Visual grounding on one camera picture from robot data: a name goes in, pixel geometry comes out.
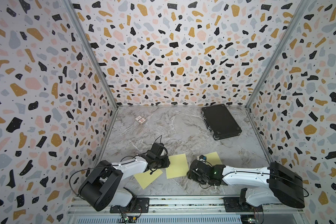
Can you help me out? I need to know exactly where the small green circuit board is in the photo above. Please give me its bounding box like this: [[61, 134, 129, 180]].
[[119, 216, 139, 224]]

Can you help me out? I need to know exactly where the small pink white card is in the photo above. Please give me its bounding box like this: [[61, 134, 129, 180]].
[[135, 116, 147, 125]]

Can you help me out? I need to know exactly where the aluminium mounting rail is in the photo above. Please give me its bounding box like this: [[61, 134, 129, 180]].
[[67, 195, 309, 224]]

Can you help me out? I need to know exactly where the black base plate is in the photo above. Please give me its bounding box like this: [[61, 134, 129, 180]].
[[110, 197, 150, 214], [223, 197, 263, 212]]

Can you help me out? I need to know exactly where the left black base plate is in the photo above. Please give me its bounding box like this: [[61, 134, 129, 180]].
[[110, 197, 150, 214]]

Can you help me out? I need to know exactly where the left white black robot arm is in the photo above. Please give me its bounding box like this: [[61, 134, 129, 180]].
[[69, 142, 170, 213]]

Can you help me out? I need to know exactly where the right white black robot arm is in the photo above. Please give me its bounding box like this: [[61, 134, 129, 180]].
[[187, 155, 309, 211]]

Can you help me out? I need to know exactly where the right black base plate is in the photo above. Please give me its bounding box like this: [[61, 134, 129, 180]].
[[223, 197, 263, 212]]

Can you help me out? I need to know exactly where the yellow square paper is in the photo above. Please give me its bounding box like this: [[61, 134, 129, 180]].
[[134, 169, 163, 189], [166, 154, 189, 179], [204, 152, 223, 167]]

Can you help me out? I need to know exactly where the black hard case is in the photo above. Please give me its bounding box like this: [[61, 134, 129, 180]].
[[201, 104, 242, 141]]

